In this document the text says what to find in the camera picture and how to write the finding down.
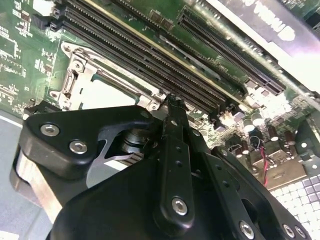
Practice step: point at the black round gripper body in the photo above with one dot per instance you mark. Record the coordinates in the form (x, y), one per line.
(112, 207)

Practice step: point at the metal socket cover frame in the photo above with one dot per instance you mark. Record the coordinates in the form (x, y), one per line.
(82, 86)

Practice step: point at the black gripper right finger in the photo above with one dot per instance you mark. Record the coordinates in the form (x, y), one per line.
(222, 175)

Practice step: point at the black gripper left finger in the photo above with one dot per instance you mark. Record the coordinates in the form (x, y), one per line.
(175, 175)

